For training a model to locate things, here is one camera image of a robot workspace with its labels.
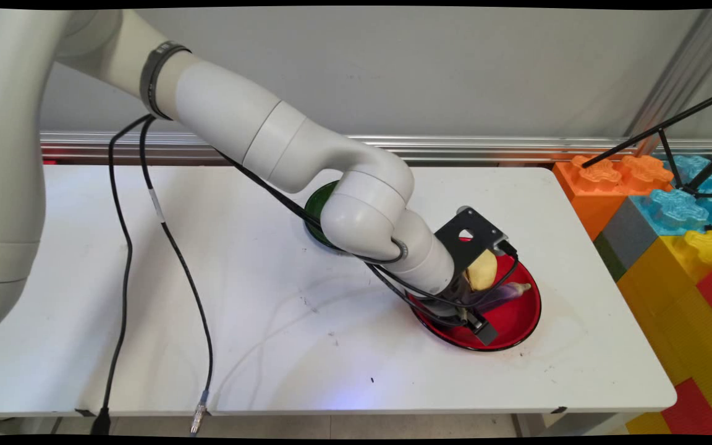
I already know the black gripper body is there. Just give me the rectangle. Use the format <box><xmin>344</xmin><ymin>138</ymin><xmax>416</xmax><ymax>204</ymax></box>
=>
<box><xmin>438</xmin><ymin>286</ymin><xmax>478</xmax><ymax>329</ymax></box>

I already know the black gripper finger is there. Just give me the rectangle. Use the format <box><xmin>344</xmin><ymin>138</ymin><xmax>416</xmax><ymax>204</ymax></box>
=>
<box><xmin>468</xmin><ymin>315</ymin><xmax>499</xmax><ymax>347</ymax></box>

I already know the purple toy eggplant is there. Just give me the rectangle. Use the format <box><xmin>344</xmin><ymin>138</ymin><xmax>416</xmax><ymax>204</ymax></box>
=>
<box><xmin>464</xmin><ymin>281</ymin><xmax>532</xmax><ymax>313</ymax></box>

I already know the red plate with black rim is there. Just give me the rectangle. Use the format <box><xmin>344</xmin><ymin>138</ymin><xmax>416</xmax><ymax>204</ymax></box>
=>
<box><xmin>407</xmin><ymin>250</ymin><xmax>543</xmax><ymax>353</ymax></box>

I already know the green plate with black rim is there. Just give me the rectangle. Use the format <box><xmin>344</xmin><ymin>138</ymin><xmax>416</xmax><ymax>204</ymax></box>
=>
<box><xmin>303</xmin><ymin>180</ymin><xmax>357</xmax><ymax>255</ymax></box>

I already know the grey giant building block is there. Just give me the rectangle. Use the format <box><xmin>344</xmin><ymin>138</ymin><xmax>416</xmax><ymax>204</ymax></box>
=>
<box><xmin>601</xmin><ymin>197</ymin><xmax>659</xmax><ymax>270</ymax></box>

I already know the orange giant building block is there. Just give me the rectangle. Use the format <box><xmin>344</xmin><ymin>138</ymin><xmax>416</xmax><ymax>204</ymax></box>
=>
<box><xmin>553</xmin><ymin>154</ymin><xmax>674</xmax><ymax>242</ymax></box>

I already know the yellow giant building block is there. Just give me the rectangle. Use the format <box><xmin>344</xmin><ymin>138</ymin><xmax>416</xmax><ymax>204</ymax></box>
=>
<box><xmin>617</xmin><ymin>230</ymin><xmax>712</xmax><ymax>435</ymax></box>

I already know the blue giant building block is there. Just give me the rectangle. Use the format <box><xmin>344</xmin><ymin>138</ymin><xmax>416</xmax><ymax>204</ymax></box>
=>
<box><xmin>629</xmin><ymin>155</ymin><xmax>712</xmax><ymax>237</ymax></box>

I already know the black tripod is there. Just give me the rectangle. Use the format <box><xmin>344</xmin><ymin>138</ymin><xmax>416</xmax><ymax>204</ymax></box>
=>
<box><xmin>582</xmin><ymin>87</ymin><xmax>712</xmax><ymax>200</ymax></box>

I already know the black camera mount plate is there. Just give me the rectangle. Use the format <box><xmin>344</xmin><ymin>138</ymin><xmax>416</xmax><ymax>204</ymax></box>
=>
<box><xmin>435</xmin><ymin>206</ymin><xmax>509</xmax><ymax>291</ymax></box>

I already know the aluminium frame rail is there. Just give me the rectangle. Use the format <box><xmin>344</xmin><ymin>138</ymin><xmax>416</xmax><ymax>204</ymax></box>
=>
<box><xmin>40</xmin><ymin>130</ymin><xmax>712</xmax><ymax>166</ymax></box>

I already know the thin black cable silver connector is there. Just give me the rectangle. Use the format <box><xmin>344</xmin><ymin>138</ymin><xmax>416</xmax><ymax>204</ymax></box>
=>
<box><xmin>138</xmin><ymin>116</ymin><xmax>477</xmax><ymax>436</ymax></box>

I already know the thick black cable with plug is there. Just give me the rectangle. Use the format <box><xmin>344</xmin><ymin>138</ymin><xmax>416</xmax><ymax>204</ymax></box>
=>
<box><xmin>90</xmin><ymin>114</ymin><xmax>520</xmax><ymax>436</ymax></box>

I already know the grey strap band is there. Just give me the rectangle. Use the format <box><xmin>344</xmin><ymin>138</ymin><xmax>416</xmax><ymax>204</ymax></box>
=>
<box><xmin>139</xmin><ymin>41</ymin><xmax>192</xmax><ymax>121</ymax></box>

